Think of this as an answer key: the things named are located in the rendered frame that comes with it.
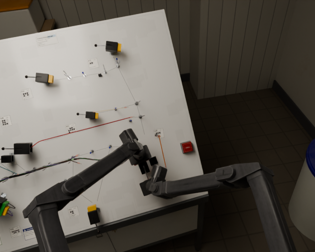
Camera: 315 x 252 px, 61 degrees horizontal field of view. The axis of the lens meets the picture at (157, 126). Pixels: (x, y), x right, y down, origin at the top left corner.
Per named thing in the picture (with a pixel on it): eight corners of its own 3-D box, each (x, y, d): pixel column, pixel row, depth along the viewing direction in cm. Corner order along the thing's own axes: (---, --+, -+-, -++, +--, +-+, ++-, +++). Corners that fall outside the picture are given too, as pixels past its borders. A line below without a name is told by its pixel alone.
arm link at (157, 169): (154, 193, 109) (170, 198, 113) (163, 166, 111) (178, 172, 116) (139, 186, 119) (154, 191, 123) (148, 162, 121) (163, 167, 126)
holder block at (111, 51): (95, 44, 136) (94, 38, 127) (117, 47, 137) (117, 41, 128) (94, 53, 136) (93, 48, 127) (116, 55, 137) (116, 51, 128)
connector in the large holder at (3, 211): (6, 200, 122) (2, 203, 117) (12, 202, 122) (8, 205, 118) (1, 212, 121) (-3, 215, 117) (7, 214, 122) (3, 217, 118)
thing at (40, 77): (29, 74, 131) (23, 70, 122) (53, 76, 133) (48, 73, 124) (28, 83, 131) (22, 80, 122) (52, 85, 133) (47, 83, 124)
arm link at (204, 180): (232, 179, 80) (254, 189, 86) (232, 161, 83) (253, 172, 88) (146, 195, 111) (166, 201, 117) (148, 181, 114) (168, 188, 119)
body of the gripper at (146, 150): (126, 153, 126) (124, 149, 119) (146, 145, 127) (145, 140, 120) (131, 166, 124) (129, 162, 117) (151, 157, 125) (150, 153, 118)
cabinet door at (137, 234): (197, 229, 178) (199, 199, 151) (117, 254, 171) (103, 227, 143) (196, 226, 180) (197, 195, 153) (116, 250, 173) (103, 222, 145)
